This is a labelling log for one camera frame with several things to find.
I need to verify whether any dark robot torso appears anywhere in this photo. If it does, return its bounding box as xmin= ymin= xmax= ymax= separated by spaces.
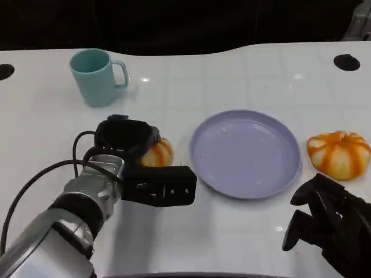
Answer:
xmin=98 ymin=272 xmax=330 ymax=278

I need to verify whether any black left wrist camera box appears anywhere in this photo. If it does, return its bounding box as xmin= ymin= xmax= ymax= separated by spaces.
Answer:
xmin=121 ymin=166 xmax=198 ymax=208

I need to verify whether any grey background machine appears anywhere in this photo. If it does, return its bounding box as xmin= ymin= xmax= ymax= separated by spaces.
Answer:
xmin=344 ymin=0 xmax=371 ymax=41

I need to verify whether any pale green mug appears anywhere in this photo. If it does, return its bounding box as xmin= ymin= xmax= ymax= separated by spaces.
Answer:
xmin=68 ymin=48 xmax=130 ymax=108

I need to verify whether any lilac plate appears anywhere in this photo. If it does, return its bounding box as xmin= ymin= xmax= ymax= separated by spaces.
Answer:
xmin=190 ymin=109 xmax=302 ymax=200

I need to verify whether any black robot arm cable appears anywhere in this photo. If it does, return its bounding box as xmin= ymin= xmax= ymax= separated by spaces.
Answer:
xmin=0 ymin=160 xmax=124 ymax=257
xmin=72 ymin=130 xmax=98 ymax=177

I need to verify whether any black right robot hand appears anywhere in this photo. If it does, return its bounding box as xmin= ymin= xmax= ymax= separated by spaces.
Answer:
xmin=282 ymin=173 xmax=371 ymax=278

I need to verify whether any orange and white bread roll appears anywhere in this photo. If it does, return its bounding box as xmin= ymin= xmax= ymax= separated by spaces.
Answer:
xmin=306 ymin=130 xmax=371 ymax=181
xmin=140 ymin=137 xmax=174 ymax=167

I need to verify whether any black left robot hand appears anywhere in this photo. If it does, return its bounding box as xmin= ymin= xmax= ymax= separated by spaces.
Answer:
xmin=93 ymin=115 xmax=162 ymax=167

